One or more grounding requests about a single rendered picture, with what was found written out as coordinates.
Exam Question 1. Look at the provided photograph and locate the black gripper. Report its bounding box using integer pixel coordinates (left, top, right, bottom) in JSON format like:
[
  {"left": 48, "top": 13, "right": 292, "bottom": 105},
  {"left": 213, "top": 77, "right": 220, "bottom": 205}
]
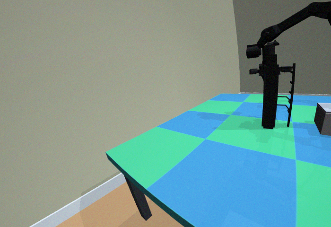
[{"left": 249, "top": 56, "right": 292, "bottom": 80}]

